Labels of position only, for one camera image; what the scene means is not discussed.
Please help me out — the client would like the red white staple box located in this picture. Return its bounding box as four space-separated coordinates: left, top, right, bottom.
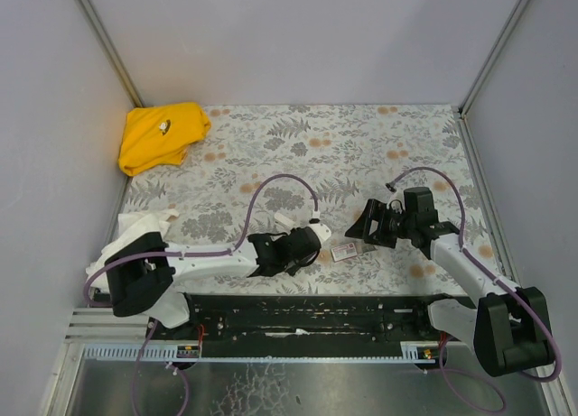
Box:
331 243 376 263

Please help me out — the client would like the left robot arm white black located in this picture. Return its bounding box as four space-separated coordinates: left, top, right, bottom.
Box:
105 220 331 328

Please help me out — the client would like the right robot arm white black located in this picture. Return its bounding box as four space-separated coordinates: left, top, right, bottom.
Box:
345 187 556 377

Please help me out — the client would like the floral patterned table mat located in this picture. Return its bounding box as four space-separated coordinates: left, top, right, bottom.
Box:
123 105 499 295

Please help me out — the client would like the white crumpled cloth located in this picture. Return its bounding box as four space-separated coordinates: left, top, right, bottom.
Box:
86 208 180 277

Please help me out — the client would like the yellow folded cloth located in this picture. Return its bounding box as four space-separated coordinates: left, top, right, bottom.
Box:
117 102 211 177

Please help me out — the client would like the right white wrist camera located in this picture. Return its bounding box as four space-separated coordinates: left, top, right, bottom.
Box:
388 199 404 214

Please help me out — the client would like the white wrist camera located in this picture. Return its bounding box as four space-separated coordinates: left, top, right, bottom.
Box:
309 217 332 245
388 199 404 214

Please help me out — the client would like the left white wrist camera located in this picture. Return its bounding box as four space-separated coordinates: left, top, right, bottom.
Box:
309 217 332 245

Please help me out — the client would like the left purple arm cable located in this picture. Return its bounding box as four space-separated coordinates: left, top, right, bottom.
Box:
84 174 322 309

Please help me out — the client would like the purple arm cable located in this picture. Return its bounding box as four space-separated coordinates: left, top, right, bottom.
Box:
386 166 564 381
84 174 322 309

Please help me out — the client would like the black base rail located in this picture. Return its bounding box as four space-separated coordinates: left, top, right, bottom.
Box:
154 293 451 342

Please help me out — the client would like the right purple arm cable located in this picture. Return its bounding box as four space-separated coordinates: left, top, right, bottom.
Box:
386 166 564 381

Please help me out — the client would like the white slotted cable duct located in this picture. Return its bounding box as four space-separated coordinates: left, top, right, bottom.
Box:
84 344 436 365

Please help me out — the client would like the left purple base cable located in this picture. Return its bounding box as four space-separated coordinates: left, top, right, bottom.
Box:
129 320 191 416

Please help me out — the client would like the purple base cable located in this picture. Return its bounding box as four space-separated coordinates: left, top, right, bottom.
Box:
129 320 191 416
438 334 508 413

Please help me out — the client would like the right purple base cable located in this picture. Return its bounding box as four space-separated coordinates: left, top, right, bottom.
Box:
438 334 508 413

